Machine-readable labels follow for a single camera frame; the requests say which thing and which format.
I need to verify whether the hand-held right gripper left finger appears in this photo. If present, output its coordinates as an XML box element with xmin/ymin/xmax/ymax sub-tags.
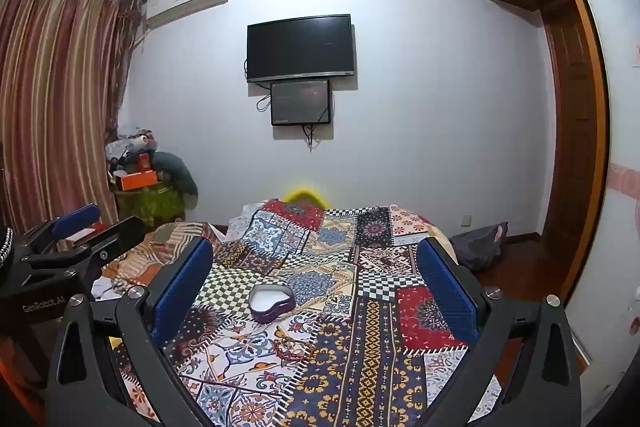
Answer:
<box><xmin>44</xmin><ymin>237</ymin><xmax>221</xmax><ymax>427</ymax></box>

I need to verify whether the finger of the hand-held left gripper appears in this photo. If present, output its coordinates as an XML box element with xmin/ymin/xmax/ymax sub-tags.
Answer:
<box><xmin>20</xmin><ymin>203</ymin><xmax>101</xmax><ymax>254</ymax></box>
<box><xmin>22</xmin><ymin>216</ymin><xmax>146</xmax><ymax>281</ymax></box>

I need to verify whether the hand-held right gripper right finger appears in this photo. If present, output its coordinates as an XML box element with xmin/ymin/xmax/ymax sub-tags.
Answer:
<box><xmin>415</xmin><ymin>237</ymin><xmax>584</xmax><ymax>427</ymax></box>

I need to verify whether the white shallow tray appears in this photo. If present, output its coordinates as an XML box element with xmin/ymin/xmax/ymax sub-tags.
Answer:
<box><xmin>249</xmin><ymin>284</ymin><xmax>297</xmax><ymax>324</ymax></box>

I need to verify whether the beaded chain with ring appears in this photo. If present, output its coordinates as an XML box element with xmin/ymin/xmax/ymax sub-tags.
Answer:
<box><xmin>272</xmin><ymin>336</ymin><xmax>317</xmax><ymax>363</ymax></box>

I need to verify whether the green patterned cloth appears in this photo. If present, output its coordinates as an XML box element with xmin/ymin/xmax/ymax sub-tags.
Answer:
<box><xmin>115</xmin><ymin>187</ymin><xmax>187</xmax><ymax>229</ymax></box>

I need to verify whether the striped brown quilt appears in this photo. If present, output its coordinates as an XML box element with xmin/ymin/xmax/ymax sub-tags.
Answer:
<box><xmin>97</xmin><ymin>221</ymin><xmax>223</xmax><ymax>308</ymax></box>

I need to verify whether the dark bag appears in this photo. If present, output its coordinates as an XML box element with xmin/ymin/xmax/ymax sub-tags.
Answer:
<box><xmin>450</xmin><ymin>222</ymin><xmax>510</xmax><ymax>274</ymax></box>

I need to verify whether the orange box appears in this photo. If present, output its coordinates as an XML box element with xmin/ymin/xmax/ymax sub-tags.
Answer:
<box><xmin>112</xmin><ymin>171</ymin><xmax>162</xmax><ymax>193</ymax></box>

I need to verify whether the pile of clutter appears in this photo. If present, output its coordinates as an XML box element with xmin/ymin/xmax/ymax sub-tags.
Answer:
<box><xmin>105</xmin><ymin>124</ymin><xmax>162</xmax><ymax>178</ymax></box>

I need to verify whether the patchwork patterned blanket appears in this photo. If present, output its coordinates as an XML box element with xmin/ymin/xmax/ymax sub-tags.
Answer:
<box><xmin>165</xmin><ymin>199</ymin><xmax>503</xmax><ymax>427</ymax></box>

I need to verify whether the striped brown curtain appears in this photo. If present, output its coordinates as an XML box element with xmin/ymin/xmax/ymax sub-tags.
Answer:
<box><xmin>0</xmin><ymin>0</ymin><xmax>146</xmax><ymax>240</ymax></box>

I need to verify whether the yellow cushion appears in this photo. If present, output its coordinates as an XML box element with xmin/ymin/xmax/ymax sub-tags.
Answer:
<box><xmin>282</xmin><ymin>187</ymin><xmax>332</xmax><ymax>210</ymax></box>

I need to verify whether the wooden door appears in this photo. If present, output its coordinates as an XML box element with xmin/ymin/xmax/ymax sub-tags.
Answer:
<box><xmin>541</xmin><ymin>0</ymin><xmax>612</xmax><ymax>303</ymax></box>

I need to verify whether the small black wall monitor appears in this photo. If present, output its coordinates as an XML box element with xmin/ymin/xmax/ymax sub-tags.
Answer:
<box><xmin>270</xmin><ymin>79</ymin><xmax>333</xmax><ymax>126</ymax></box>

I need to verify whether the black wall television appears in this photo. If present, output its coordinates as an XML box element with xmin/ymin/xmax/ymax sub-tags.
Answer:
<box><xmin>246</xmin><ymin>13</ymin><xmax>357</xmax><ymax>84</ymax></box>

